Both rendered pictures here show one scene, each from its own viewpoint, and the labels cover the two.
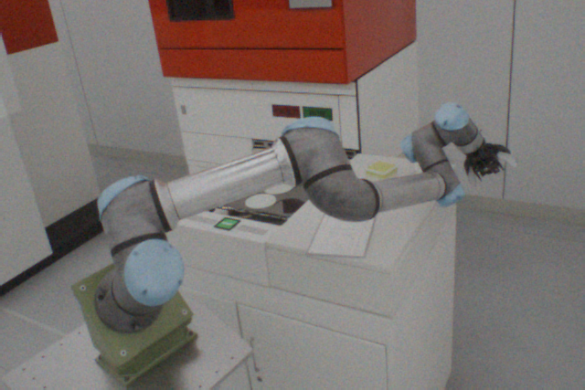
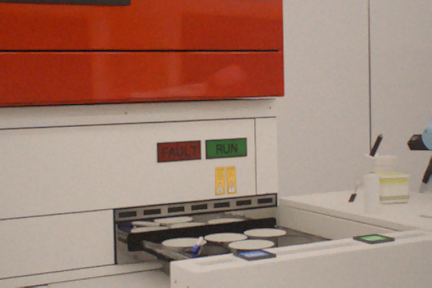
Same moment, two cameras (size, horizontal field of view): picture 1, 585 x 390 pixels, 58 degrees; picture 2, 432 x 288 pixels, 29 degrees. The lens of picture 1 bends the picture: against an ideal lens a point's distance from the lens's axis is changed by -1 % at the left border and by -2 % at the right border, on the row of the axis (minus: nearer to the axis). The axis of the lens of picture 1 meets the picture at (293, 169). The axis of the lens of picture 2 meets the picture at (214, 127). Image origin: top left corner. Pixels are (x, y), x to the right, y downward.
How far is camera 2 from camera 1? 1.91 m
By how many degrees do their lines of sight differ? 61
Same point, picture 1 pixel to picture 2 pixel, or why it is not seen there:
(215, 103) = (47, 155)
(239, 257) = (416, 275)
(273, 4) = not seen: outside the picture
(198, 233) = (360, 257)
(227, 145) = (61, 232)
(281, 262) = not seen: outside the picture
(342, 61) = (280, 66)
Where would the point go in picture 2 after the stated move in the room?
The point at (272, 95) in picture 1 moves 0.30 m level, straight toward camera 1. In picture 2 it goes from (159, 128) to (274, 129)
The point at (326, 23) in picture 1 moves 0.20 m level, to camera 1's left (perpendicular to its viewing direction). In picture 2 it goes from (264, 17) to (224, 11)
